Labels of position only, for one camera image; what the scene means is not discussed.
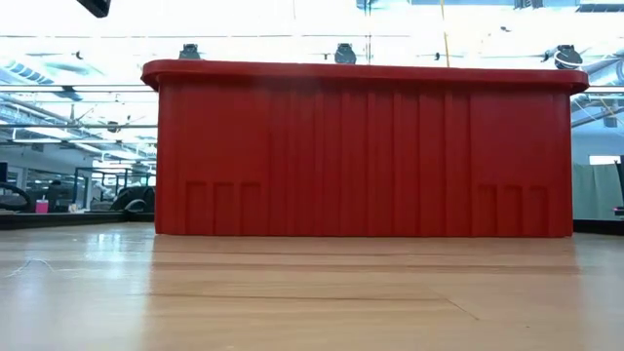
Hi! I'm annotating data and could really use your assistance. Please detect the black workstation frame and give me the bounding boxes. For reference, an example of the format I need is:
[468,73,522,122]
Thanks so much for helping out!
[72,167,157,212]

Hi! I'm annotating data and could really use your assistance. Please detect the yellow power cord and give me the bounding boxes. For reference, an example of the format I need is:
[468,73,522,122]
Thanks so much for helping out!
[440,0,451,68]

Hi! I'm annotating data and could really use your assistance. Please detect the black hose loop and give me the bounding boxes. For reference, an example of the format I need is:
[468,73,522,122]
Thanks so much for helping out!
[0,180,33,215]

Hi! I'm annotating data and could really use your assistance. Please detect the black metal frame rails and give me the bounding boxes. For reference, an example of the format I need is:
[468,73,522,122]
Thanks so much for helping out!
[0,212,157,231]

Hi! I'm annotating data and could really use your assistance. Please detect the red plastic bin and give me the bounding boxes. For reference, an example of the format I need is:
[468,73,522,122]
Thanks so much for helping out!
[140,58,590,239]

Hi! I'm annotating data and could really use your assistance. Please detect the green partition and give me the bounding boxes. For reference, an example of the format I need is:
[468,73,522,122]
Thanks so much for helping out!
[571,163,624,221]

